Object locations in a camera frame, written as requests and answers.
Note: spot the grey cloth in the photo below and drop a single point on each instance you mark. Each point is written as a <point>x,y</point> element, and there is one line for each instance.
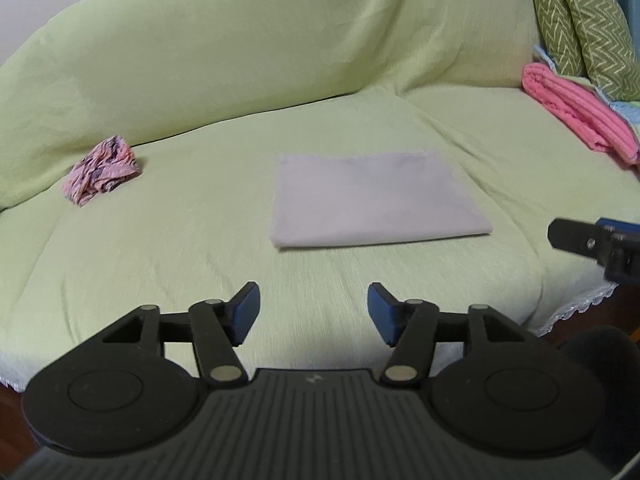
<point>370,200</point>

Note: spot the green zigzag cushion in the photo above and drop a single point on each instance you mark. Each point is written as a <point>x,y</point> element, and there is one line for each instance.
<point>552,15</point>
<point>600,40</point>

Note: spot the pink folded towel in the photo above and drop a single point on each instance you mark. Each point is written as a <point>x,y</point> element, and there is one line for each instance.
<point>580,107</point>

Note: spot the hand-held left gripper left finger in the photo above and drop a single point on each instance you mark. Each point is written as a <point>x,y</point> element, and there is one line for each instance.
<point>246,314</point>

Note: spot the green covered sofa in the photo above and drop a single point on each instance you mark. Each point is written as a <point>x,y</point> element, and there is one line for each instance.
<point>250,85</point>

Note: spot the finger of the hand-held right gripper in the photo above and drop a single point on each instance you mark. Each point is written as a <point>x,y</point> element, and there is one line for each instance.
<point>572,237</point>
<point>622,255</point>

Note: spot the pink patterned cloth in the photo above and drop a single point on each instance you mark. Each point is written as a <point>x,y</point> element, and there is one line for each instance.
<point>102,170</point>

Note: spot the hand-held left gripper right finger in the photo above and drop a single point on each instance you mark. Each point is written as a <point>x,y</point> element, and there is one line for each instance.
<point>380,311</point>

